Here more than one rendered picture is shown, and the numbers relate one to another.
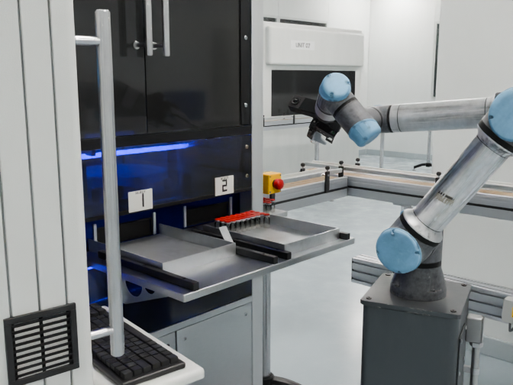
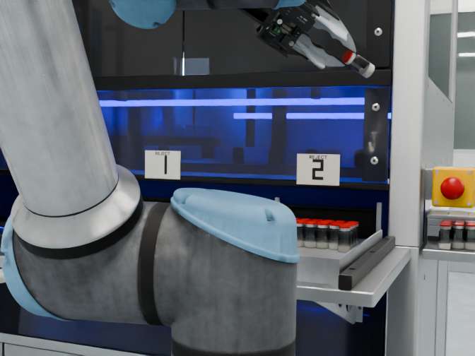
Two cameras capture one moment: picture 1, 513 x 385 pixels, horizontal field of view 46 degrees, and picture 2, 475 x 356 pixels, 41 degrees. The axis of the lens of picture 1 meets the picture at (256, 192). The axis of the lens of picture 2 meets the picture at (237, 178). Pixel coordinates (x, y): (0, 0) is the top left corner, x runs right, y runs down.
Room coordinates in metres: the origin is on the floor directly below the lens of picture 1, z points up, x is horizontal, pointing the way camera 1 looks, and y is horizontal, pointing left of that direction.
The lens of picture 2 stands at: (1.39, -1.00, 1.07)
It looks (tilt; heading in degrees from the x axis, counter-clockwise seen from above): 3 degrees down; 69
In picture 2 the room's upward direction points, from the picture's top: 1 degrees clockwise
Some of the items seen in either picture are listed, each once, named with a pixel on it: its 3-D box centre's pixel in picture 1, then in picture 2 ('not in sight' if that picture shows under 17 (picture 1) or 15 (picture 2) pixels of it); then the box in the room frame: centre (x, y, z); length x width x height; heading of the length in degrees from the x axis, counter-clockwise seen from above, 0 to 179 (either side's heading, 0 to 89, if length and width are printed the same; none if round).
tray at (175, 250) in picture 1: (161, 247); not in sight; (1.68, 0.27, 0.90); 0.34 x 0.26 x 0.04; 47
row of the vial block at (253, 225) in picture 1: (245, 223); (304, 234); (1.93, 0.04, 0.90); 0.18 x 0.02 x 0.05; 137
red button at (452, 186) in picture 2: (277, 183); (452, 188); (2.16, -0.08, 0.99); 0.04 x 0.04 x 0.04; 47
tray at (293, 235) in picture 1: (270, 231); (285, 246); (1.85, -0.04, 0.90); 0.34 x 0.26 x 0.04; 47
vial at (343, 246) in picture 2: (266, 221); (344, 239); (1.97, -0.03, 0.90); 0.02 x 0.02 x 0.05
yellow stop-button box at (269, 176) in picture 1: (268, 182); (454, 186); (2.19, -0.04, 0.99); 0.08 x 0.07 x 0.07; 47
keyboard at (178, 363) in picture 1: (108, 338); not in sight; (1.24, 0.32, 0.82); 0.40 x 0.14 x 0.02; 39
